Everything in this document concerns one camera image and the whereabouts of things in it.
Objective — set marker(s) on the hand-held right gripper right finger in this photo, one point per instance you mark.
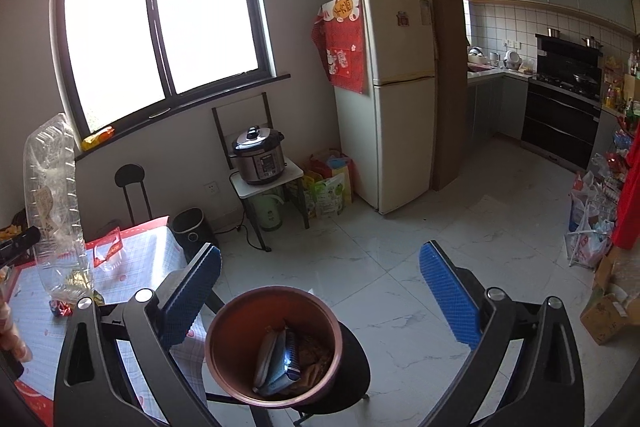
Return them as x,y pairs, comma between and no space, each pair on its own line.
450,292

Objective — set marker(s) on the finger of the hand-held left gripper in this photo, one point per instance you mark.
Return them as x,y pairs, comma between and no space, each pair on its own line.
20,243

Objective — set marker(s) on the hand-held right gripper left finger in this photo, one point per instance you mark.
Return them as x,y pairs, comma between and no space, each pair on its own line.
192,292

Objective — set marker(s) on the clear plastic clamshell container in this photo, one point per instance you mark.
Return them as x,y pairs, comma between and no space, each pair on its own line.
55,197

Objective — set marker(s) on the brown plastic bucket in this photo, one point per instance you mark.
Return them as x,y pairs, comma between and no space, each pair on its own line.
230,347

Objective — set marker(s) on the silver bubble pouch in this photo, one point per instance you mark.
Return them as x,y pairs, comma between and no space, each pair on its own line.
264,359

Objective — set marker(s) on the blue paper packet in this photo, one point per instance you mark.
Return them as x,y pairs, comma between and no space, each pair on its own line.
285,362

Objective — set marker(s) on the brown wrapper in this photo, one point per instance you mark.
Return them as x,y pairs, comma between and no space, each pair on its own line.
315,359

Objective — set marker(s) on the person's left hand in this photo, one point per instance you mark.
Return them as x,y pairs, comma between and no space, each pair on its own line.
10,327

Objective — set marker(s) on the pile of yellow snack packets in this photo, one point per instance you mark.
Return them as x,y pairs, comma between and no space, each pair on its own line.
11,229

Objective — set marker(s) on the small black bin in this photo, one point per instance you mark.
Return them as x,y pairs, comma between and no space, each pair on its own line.
192,232

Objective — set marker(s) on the gold green crumpled wrapper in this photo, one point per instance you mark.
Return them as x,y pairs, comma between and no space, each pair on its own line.
80,287

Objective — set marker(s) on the clear bag with red print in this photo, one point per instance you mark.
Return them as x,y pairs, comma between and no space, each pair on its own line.
107,252

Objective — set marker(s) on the green electric kettle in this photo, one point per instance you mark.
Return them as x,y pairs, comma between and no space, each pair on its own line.
266,214

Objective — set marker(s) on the black stool under bucket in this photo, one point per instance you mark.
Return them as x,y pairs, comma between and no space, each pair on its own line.
356,357

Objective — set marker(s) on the black round stool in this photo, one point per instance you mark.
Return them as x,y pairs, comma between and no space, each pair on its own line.
129,176

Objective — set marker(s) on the yellow orange snack packet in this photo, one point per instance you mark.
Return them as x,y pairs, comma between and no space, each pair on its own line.
99,138

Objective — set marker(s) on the silver black pressure cooker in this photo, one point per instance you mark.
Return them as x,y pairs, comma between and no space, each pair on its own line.
260,159

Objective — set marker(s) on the small white side table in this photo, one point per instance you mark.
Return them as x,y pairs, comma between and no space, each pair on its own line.
292,174

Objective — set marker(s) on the green printed shopping bag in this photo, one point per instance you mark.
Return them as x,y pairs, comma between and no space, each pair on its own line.
330,194

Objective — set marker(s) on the cardboard box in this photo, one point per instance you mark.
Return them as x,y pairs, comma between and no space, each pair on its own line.
607,312

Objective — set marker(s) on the cream two-door fridge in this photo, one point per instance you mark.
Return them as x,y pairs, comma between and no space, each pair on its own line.
395,117

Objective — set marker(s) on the grey kitchen counter cabinet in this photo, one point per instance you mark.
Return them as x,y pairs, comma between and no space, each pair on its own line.
492,107

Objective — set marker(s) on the red hanging cloth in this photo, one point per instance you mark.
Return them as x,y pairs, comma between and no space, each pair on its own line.
629,207

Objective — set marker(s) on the black kitchen stove unit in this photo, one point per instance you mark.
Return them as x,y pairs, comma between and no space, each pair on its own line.
560,117

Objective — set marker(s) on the red printed cloth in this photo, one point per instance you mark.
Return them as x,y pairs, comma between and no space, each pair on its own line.
345,52

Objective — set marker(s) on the shelf of bottles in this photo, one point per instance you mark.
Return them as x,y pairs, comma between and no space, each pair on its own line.
622,92

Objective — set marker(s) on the dark framed window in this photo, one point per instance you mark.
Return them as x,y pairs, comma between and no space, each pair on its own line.
160,17

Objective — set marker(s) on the white wall socket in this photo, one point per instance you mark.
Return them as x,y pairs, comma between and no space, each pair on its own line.
212,189

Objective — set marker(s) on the wooden door frame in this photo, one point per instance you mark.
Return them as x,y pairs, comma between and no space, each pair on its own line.
447,82

